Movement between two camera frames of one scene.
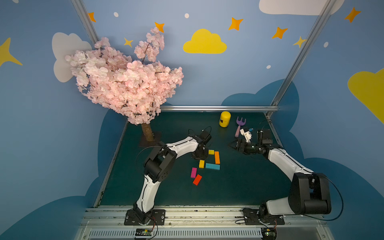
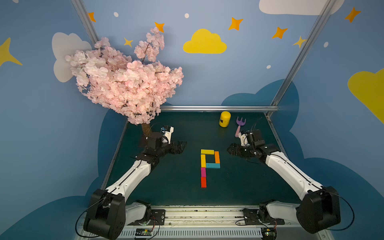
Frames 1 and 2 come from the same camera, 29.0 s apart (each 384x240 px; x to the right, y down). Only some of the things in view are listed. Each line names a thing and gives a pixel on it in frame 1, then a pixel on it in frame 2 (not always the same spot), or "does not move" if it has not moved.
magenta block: (193, 172) -> (203, 172)
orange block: (217, 157) does not move
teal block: (212, 166) does not move
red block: (197, 179) -> (203, 182)
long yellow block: (201, 164) does not move
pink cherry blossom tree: (134, 87) does not move
